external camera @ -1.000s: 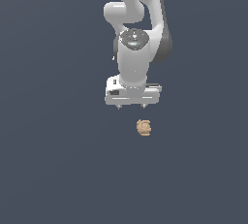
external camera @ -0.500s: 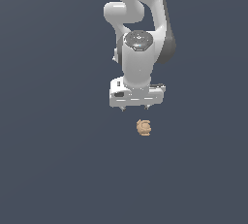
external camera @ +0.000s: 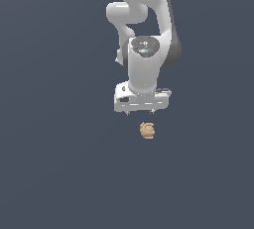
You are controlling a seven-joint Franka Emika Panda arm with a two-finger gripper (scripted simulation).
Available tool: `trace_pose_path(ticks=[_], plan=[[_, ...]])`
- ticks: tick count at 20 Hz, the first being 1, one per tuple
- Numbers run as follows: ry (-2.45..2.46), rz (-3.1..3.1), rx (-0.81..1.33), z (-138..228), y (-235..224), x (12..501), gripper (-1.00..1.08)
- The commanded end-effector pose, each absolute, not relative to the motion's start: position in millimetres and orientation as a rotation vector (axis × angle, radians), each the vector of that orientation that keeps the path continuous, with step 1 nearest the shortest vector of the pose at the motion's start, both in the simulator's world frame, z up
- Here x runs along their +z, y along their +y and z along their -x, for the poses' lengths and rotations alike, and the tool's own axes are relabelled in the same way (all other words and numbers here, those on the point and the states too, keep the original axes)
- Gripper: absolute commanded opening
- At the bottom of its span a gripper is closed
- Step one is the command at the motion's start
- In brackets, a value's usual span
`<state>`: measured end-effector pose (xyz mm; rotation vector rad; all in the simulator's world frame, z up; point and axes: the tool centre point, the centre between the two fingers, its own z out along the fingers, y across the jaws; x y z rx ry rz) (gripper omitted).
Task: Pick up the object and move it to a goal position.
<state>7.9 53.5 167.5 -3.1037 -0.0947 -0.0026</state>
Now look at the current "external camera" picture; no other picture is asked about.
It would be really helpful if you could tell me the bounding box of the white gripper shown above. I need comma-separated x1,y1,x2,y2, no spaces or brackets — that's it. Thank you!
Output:
113,81,173,117

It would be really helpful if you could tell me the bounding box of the small tan lumpy object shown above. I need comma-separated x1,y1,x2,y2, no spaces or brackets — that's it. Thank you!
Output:
139,122,156,140

